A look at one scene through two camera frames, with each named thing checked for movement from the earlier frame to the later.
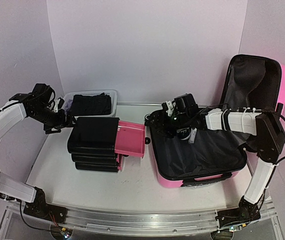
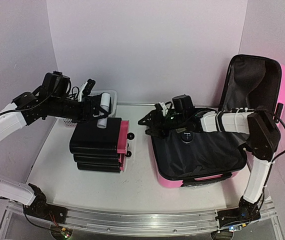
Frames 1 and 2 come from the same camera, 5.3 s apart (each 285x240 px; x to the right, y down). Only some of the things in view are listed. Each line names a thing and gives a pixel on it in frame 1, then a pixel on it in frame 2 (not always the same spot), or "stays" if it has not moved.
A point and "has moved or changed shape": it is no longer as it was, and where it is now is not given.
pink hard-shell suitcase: x=258 y=83 stays
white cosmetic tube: x=193 y=134 to x=105 y=103
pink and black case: x=99 y=144 has moved or changed shape
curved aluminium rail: x=134 y=221 stays
